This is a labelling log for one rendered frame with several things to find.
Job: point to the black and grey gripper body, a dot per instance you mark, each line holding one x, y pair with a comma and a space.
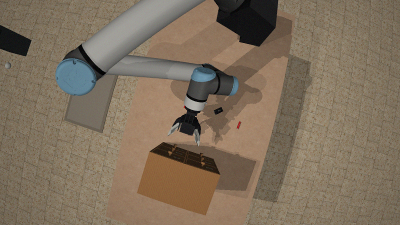
188, 122

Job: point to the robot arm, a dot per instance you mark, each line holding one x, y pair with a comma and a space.
106, 53

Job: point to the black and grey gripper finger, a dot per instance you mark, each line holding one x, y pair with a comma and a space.
197, 133
175, 126

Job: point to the brown wooden chest of drawers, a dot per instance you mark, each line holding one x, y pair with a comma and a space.
177, 183

